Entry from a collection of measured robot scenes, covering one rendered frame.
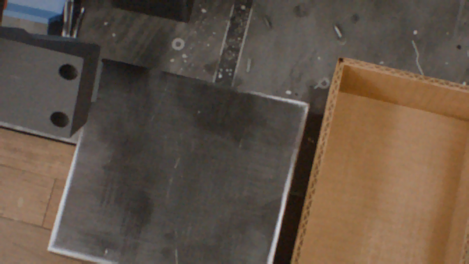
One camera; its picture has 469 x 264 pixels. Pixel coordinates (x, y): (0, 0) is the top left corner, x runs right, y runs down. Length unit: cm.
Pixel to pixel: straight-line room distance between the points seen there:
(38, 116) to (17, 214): 28
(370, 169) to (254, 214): 10
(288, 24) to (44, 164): 23
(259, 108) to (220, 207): 8
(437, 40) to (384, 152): 11
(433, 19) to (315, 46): 10
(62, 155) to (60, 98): 28
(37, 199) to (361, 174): 26
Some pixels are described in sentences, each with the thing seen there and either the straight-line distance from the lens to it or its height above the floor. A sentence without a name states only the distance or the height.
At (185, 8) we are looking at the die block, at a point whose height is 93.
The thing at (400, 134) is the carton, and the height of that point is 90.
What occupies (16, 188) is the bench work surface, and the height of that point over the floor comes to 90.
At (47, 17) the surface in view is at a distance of 65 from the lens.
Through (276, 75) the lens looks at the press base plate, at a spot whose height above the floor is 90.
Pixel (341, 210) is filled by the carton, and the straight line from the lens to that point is 71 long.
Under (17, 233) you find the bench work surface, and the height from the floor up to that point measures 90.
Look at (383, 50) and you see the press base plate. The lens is 76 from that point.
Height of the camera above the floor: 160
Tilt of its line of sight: 75 degrees down
